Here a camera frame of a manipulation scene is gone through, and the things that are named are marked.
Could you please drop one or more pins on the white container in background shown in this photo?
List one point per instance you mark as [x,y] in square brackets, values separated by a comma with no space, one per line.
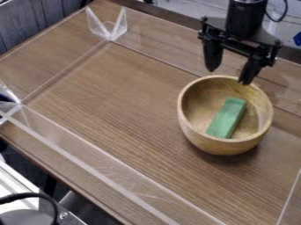
[285,29]

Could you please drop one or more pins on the green rectangular block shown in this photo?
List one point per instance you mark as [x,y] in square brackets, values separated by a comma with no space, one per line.
[227,118]

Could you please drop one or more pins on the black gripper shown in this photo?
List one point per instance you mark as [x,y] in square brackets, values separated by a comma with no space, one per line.
[239,34]

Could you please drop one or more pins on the grey metal bracket with screw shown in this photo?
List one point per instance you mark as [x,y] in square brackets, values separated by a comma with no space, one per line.
[35,214]

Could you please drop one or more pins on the blue object at right edge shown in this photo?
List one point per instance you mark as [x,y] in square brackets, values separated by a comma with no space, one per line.
[297,39]

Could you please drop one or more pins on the brown wooden bowl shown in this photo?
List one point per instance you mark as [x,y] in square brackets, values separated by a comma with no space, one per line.
[199,101]

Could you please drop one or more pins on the clear acrylic front barrier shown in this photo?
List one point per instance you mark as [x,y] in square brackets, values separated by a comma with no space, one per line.
[135,199]

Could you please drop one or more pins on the clear acrylic corner bracket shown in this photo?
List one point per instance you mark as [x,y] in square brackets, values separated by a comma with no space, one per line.
[107,30]

